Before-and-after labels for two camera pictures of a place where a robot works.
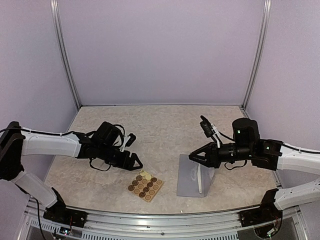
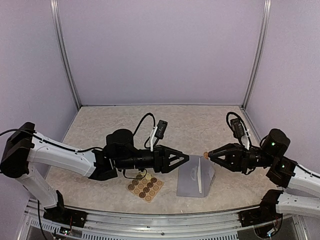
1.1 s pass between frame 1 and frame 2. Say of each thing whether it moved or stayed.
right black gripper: moved
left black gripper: moved
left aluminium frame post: stayed
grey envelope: stayed
